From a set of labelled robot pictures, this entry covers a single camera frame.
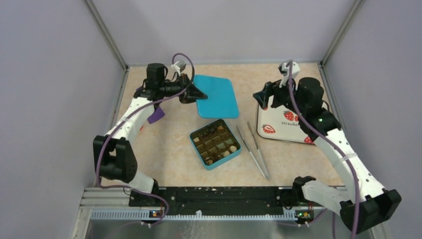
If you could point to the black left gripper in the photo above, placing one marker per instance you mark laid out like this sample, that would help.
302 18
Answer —
191 95

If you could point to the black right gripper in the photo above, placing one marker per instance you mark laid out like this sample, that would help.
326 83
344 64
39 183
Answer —
269 88

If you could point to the teal box lid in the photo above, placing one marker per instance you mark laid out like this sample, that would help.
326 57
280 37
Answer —
221 102

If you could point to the teal chocolate box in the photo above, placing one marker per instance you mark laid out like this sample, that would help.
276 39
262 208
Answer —
215 144

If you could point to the metal tongs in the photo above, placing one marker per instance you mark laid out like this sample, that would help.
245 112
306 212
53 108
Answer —
249 140

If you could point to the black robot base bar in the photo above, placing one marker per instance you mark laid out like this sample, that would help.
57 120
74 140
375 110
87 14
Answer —
237 202

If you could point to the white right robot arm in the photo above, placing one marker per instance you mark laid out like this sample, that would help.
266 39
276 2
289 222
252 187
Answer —
366 202

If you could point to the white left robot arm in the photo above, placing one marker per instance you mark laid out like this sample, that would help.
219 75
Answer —
114 158

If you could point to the strawberry print tray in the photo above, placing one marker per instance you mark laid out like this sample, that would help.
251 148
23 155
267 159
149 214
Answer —
280 124

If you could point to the purple box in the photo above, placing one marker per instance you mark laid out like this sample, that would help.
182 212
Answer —
156 116

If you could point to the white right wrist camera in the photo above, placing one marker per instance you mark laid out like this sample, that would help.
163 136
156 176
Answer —
288 69

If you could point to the metal frame rail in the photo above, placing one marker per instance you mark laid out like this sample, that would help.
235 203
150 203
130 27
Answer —
105 214

